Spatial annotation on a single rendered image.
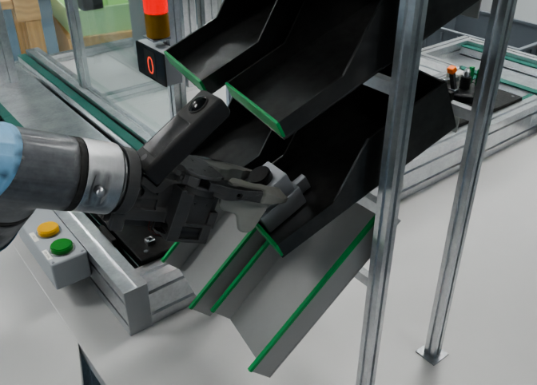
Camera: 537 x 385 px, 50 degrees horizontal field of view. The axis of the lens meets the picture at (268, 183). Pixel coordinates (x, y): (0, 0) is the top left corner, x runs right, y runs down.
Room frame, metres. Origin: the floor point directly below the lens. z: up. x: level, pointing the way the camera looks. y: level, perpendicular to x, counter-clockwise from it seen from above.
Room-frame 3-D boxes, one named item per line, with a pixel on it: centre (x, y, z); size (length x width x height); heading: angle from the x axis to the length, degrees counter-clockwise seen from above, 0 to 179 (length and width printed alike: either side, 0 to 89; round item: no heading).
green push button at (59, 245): (0.87, 0.39, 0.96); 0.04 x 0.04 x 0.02
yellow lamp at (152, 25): (1.21, 0.23, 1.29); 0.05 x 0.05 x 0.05
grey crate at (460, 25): (2.74, -1.02, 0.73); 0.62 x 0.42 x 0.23; 38
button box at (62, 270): (0.92, 0.43, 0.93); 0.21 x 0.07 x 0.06; 38
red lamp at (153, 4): (1.21, 0.23, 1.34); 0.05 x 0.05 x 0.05
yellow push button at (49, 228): (0.92, 0.43, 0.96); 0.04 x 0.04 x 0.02
